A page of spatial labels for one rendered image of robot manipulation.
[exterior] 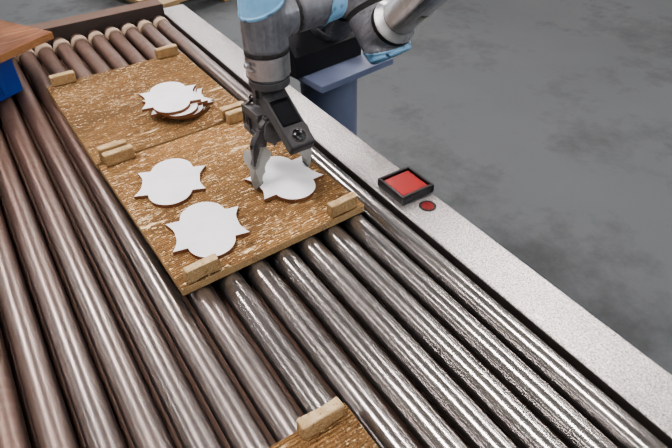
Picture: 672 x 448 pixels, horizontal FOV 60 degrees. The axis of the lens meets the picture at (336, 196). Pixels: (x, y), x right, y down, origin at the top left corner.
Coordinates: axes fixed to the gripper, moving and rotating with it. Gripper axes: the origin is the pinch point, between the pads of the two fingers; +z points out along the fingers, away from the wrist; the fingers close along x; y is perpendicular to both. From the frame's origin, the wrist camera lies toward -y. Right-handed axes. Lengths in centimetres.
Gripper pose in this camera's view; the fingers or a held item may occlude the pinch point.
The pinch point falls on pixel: (284, 177)
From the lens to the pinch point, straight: 110.6
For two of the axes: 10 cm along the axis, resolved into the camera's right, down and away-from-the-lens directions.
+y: -5.8, -4.8, 6.6
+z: 0.2, 8.0, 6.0
